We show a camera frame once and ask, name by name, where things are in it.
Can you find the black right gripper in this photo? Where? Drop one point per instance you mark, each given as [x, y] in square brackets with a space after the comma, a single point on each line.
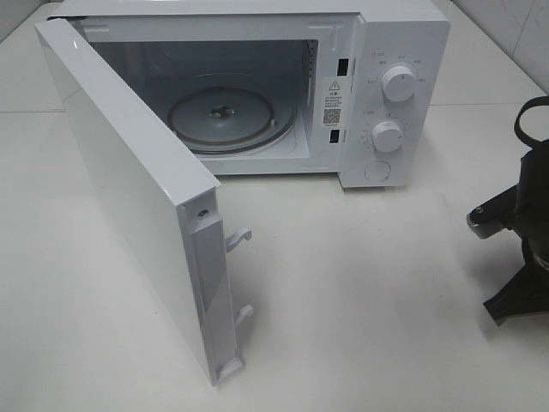
[526, 293]

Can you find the round white door release button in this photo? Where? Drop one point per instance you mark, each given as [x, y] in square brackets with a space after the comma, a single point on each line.
[377, 171]

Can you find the white microwave knob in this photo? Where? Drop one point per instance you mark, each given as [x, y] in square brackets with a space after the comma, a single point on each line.
[399, 82]
[387, 136]

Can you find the white microwave door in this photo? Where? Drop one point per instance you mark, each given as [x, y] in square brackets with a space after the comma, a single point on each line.
[160, 196]

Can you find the white microwave oven body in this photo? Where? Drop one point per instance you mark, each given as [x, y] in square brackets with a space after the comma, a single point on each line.
[165, 50]

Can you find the white warning label sticker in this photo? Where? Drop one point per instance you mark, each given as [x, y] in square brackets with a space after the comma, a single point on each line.
[332, 102]

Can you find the glass microwave turntable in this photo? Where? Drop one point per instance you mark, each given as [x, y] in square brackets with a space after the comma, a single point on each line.
[227, 120]

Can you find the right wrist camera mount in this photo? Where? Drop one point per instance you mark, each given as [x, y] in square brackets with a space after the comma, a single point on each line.
[493, 215]

